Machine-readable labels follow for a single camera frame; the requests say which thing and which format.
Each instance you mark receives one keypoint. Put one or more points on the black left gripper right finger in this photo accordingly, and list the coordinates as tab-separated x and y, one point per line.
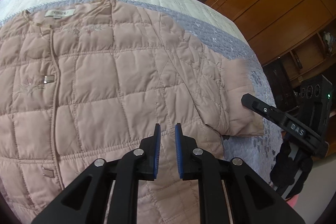
229	191

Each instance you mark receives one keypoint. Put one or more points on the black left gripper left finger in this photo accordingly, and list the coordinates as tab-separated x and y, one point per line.
107	191

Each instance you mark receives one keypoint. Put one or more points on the black gloved right hand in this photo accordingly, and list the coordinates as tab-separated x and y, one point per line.
291	170

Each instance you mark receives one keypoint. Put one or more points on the wooden wardrobe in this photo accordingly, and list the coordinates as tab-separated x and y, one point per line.
290	31

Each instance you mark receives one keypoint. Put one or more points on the beige quilted jacket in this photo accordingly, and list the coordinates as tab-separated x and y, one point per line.
92	80

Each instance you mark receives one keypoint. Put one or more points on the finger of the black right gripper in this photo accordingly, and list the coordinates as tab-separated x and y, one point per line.
268	112

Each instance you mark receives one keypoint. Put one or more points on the grey white quilted bedspread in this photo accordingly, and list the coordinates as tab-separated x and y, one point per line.
220	35

